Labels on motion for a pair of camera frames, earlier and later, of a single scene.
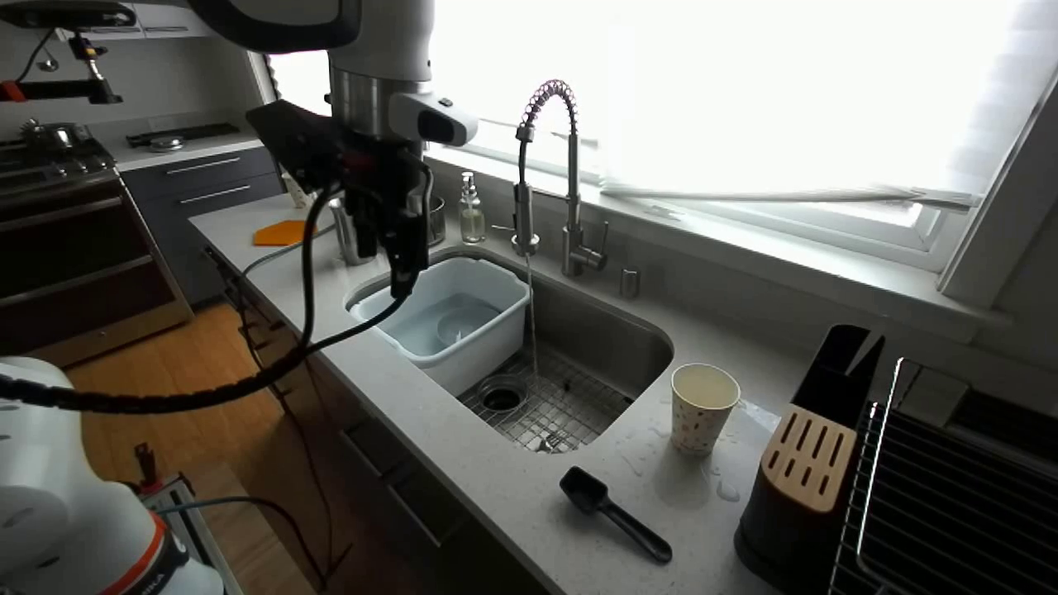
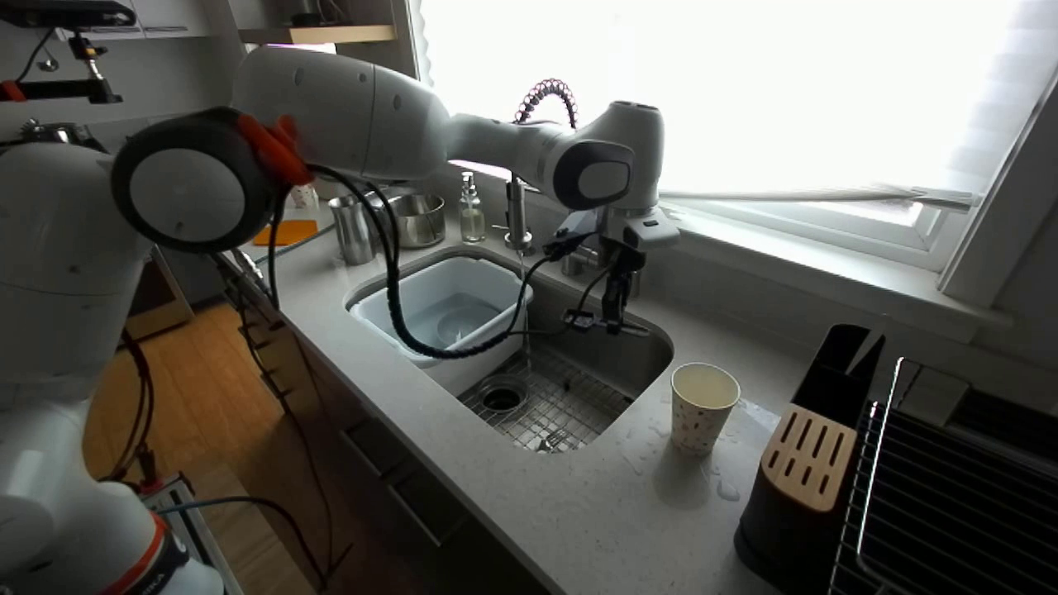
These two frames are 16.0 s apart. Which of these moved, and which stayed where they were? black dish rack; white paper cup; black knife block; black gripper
Moved: black gripper
Stayed: black knife block; white paper cup; black dish rack
